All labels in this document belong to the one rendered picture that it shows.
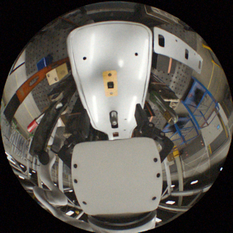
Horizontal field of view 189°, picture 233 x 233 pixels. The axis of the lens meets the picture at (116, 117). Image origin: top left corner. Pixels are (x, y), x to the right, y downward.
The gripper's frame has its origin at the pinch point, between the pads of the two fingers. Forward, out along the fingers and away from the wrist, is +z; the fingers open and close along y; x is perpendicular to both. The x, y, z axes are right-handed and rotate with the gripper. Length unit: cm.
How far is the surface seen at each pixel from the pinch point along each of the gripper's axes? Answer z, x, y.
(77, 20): 42, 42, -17
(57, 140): 101, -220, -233
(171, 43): 12.0, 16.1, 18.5
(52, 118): 1.4, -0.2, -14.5
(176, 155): 15, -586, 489
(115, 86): 11.8, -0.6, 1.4
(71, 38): 12.0, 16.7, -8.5
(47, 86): 43, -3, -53
